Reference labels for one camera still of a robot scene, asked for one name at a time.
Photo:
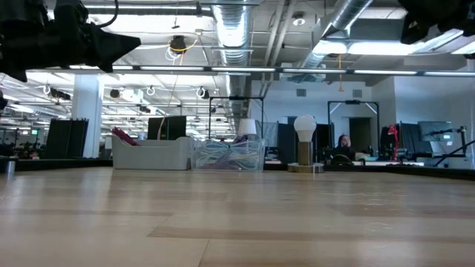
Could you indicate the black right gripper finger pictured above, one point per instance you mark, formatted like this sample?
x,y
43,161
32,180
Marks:
x,y
412,29
417,8

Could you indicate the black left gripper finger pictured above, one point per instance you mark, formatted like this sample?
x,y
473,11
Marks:
x,y
105,66
111,42

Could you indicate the black round ceiling speaker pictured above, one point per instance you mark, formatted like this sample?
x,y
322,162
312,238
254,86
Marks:
x,y
115,93

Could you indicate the white building column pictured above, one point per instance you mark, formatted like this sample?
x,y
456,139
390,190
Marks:
x,y
87,111

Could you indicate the black cabinet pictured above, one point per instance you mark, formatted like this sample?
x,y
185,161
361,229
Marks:
x,y
67,139

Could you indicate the black monitor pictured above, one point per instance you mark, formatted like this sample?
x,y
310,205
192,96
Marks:
x,y
167,128

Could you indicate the green exit sign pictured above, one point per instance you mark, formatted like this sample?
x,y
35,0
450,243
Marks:
x,y
34,131

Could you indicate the white plastic bin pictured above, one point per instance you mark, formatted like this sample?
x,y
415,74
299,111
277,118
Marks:
x,y
152,154

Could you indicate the grey monitor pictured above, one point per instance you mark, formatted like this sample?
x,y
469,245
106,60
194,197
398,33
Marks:
x,y
434,130

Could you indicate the red hanging object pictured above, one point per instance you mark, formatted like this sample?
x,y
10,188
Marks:
x,y
392,133

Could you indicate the round ceiling sensor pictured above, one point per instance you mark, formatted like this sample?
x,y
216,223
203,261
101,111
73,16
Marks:
x,y
298,21

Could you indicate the long ceiling light bar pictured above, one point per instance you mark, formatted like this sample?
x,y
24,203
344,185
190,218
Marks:
x,y
241,69

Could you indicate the person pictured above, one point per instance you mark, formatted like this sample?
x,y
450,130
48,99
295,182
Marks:
x,y
345,146

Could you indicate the white bulb lamp brass base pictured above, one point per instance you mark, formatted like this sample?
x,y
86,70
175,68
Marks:
x,y
305,128

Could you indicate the black chair back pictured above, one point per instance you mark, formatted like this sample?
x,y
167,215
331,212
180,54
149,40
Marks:
x,y
341,160

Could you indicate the white lampshade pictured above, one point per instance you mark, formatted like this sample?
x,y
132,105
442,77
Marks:
x,y
247,127

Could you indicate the clear plastic bin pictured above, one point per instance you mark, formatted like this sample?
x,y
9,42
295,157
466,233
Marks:
x,y
259,148

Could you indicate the grey wall vent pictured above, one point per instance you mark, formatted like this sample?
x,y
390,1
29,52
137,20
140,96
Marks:
x,y
301,92
357,93

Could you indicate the black frame stand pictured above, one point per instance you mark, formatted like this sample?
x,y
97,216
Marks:
x,y
352,101

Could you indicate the black table frame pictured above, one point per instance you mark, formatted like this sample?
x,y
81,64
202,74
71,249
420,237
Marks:
x,y
55,163

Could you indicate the silver metal post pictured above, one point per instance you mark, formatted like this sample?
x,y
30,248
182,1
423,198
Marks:
x,y
10,167

